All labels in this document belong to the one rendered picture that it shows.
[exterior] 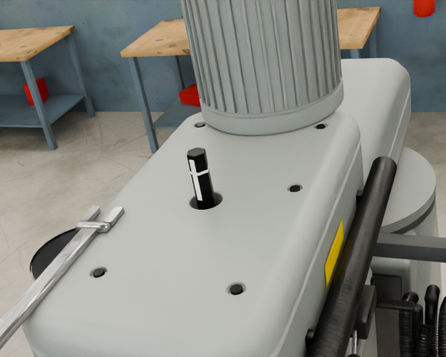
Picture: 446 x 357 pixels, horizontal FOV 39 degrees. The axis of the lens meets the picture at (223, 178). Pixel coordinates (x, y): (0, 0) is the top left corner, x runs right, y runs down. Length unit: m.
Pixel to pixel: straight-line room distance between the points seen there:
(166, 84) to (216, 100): 4.97
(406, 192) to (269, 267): 0.74
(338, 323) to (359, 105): 0.61
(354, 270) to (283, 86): 0.24
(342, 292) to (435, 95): 4.54
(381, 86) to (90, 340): 0.86
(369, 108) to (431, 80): 3.97
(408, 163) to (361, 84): 0.22
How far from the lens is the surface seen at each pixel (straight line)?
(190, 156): 0.66
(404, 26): 5.00
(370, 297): 0.86
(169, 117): 5.19
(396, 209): 1.24
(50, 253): 3.22
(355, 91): 1.24
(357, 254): 0.73
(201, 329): 0.54
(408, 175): 1.35
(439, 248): 1.02
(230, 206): 0.68
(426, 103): 5.21
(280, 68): 0.78
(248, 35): 0.76
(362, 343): 1.01
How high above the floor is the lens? 2.25
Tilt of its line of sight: 29 degrees down
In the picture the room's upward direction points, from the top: 11 degrees counter-clockwise
